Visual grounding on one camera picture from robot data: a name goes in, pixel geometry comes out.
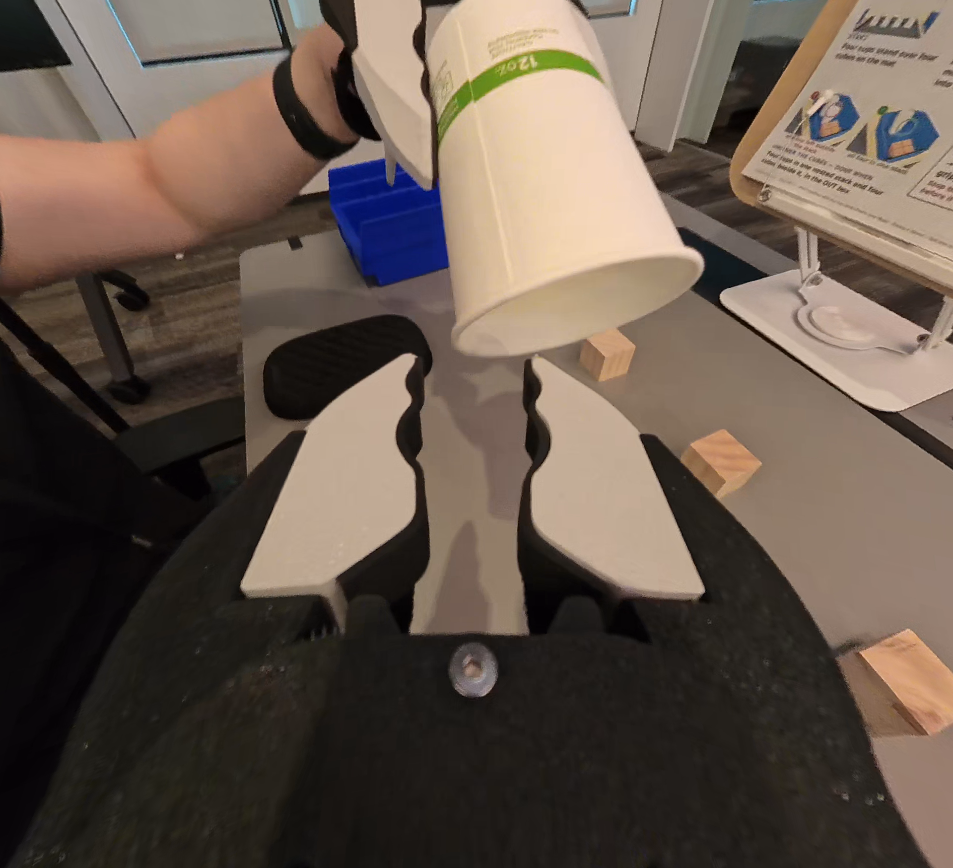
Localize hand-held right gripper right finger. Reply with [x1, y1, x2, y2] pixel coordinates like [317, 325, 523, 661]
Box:
[521, 356, 707, 616]

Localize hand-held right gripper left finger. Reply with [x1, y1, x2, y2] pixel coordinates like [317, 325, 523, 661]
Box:
[240, 353, 434, 631]

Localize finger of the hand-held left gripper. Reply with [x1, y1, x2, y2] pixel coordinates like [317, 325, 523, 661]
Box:
[350, 0, 440, 191]

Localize wooden cube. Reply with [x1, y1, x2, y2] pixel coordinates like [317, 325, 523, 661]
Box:
[579, 329, 636, 383]
[680, 429, 762, 499]
[855, 628, 953, 737]

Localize white paper cup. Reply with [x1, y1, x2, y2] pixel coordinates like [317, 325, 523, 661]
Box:
[426, 0, 706, 359]

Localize person's left forearm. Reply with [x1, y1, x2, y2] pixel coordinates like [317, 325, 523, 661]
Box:
[0, 67, 329, 291]

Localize person's left hand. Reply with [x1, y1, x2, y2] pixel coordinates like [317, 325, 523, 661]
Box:
[289, 25, 358, 139]

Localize black wristband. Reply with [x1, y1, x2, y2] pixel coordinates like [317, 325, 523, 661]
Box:
[272, 55, 360, 163]

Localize black wrist rest pad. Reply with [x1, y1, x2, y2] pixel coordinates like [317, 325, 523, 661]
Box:
[263, 314, 434, 422]

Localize person's black office chair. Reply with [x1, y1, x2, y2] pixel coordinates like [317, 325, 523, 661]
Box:
[0, 294, 247, 504]

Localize blue plastic bin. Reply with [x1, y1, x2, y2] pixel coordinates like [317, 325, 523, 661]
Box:
[328, 159, 451, 288]

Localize white board stand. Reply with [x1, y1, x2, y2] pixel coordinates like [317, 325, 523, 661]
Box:
[718, 226, 953, 413]

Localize black flat plate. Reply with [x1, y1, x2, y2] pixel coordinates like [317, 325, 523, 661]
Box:
[674, 226, 790, 303]

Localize wooden instruction board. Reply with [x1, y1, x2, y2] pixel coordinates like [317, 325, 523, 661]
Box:
[730, 0, 953, 288]

